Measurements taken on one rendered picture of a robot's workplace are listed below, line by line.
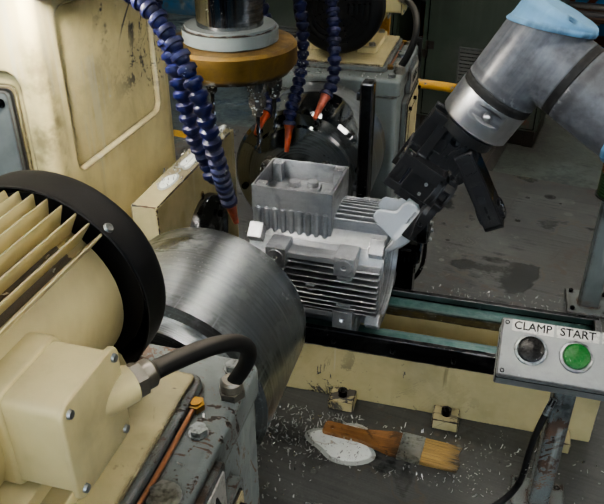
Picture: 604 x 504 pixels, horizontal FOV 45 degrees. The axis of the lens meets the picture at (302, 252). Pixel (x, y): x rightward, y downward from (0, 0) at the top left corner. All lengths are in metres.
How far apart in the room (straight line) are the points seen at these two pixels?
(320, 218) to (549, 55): 0.38
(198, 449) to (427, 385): 0.59
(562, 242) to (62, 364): 1.35
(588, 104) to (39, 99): 0.64
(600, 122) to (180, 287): 0.48
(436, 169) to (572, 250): 0.77
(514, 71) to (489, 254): 0.78
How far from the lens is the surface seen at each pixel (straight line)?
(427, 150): 0.92
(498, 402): 1.14
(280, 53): 0.96
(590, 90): 0.84
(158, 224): 1.00
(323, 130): 1.25
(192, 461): 0.59
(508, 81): 0.86
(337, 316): 1.05
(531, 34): 0.85
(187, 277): 0.79
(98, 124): 1.09
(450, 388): 1.13
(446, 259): 1.54
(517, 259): 1.58
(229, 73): 0.94
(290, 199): 1.02
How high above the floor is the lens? 1.59
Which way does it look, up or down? 31 degrees down
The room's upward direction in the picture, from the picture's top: straight up
